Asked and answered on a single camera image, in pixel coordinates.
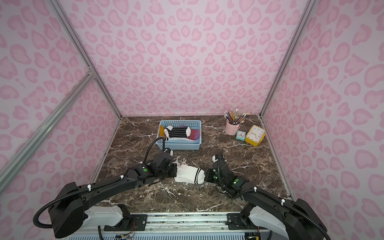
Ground black striped sock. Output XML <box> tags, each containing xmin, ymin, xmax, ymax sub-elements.
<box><xmin>164</xmin><ymin>126</ymin><xmax>192</xmax><ymax>140</ymax></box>

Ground maroon purple sock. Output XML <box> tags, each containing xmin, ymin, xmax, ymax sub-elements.
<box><xmin>187</xmin><ymin>129</ymin><xmax>200</xmax><ymax>141</ymax></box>

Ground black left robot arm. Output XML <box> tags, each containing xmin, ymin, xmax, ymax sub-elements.
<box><xmin>33</xmin><ymin>148</ymin><xmax>177</xmax><ymax>239</ymax></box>

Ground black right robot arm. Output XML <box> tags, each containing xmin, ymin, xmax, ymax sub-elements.
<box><xmin>205</xmin><ymin>160</ymin><xmax>330</xmax><ymax>240</ymax></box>

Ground light blue plastic basket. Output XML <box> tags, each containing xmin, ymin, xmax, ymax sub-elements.
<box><xmin>157</xmin><ymin>120</ymin><xmax>202</xmax><ymax>150</ymax></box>

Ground small teal cube clock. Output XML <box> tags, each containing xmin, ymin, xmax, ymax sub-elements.
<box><xmin>236</xmin><ymin>130</ymin><xmax>247</xmax><ymax>141</ymax></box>

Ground pink pencil cup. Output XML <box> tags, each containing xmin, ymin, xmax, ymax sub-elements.
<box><xmin>225</xmin><ymin>122</ymin><xmax>240</xmax><ymax>136</ymax></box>

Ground yellow square alarm clock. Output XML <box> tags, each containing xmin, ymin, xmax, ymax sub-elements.
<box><xmin>245</xmin><ymin>125</ymin><xmax>266</xmax><ymax>147</ymax></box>

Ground bundle of coloured pencils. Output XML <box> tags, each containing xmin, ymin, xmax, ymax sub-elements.
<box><xmin>224</xmin><ymin>108</ymin><xmax>248</xmax><ymax>125</ymax></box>

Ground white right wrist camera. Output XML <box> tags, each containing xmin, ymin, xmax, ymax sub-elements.
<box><xmin>212</xmin><ymin>155</ymin><xmax>223</xmax><ymax>163</ymax></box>

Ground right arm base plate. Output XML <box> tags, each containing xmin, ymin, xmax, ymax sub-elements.
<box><xmin>226</xmin><ymin>203</ymin><xmax>258</xmax><ymax>230</ymax></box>

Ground aluminium front rail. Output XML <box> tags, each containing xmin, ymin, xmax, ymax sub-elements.
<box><xmin>67</xmin><ymin>212</ymin><xmax>287</xmax><ymax>240</ymax></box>

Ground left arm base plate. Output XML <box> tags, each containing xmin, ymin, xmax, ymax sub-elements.
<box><xmin>104</xmin><ymin>204</ymin><xmax>148</xmax><ymax>232</ymax></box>

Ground aluminium frame strut left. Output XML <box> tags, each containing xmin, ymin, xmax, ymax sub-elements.
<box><xmin>1</xmin><ymin>71</ymin><xmax>94</xmax><ymax>193</ymax></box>

